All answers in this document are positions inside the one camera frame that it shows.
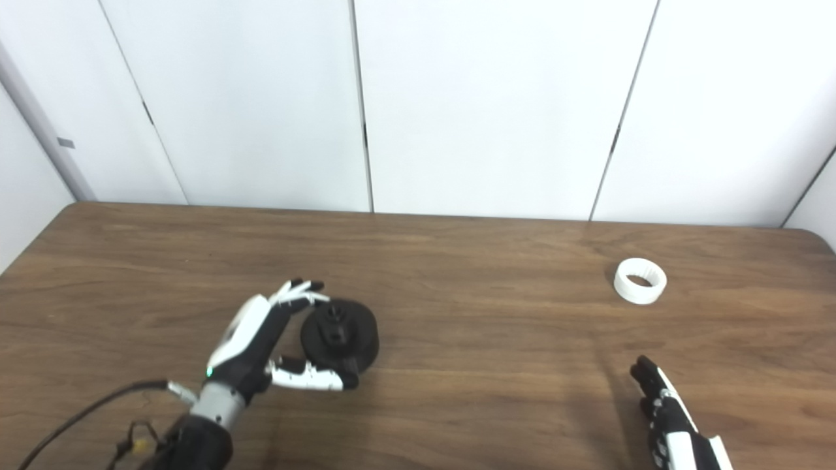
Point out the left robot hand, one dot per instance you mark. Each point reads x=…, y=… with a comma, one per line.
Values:
x=245, y=339

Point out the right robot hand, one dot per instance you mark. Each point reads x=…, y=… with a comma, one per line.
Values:
x=673, y=437

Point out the round black stepped part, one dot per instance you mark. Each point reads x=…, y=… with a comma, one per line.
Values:
x=359, y=339

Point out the gray wall corner post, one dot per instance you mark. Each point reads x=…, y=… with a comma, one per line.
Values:
x=46, y=130

